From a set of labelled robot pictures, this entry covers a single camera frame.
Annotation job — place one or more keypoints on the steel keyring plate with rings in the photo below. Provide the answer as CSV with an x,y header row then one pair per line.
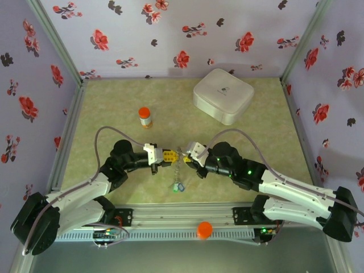
x,y
178,152

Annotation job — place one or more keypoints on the blue tag key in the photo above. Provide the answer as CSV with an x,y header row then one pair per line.
x,y
181,187

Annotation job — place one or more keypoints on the green tag key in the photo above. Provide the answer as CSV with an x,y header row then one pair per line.
x,y
173,188

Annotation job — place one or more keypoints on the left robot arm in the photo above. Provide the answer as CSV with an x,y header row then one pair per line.
x,y
76,199

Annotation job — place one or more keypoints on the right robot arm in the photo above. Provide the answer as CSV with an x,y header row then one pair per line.
x,y
298,196

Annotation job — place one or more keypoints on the orange capped bottle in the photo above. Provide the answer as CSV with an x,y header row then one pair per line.
x,y
145,116

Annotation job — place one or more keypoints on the orange round cap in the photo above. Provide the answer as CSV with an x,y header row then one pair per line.
x,y
205,229

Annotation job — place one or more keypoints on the white zip case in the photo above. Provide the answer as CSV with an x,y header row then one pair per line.
x,y
223,91

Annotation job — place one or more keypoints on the grey metal panel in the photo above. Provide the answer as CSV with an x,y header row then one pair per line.
x,y
182,258

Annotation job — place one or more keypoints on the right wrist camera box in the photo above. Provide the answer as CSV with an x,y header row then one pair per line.
x,y
196,152

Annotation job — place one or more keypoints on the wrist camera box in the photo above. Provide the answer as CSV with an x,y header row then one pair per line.
x,y
150,153
196,152

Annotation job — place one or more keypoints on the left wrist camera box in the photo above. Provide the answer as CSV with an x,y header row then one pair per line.
x,y
150,153

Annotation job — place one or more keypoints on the long aluminium base rail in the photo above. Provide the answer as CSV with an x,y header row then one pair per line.
x,y
176,213

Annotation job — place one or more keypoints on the aluminium side rail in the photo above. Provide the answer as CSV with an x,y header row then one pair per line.
x,y
294,113
72,119

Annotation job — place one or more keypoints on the aluminium frame post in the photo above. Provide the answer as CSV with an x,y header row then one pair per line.
x,y
54,39
305,39

